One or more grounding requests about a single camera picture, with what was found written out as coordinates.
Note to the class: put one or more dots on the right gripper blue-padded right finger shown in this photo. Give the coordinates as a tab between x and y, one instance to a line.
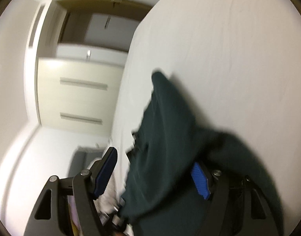
210	184

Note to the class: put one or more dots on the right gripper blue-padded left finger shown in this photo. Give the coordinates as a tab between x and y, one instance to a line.
90	183

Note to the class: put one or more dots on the dark green fleece garment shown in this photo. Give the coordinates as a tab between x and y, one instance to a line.
160	196

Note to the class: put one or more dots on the grey padded headboard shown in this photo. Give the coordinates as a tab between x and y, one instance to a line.
83	158

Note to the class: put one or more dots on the white bed sheet mattress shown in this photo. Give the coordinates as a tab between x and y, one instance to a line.
238	65

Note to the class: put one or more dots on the brown wooden door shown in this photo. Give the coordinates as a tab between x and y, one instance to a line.
107	24

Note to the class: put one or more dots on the cream wardrobe with handles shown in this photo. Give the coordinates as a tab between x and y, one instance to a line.
78	88

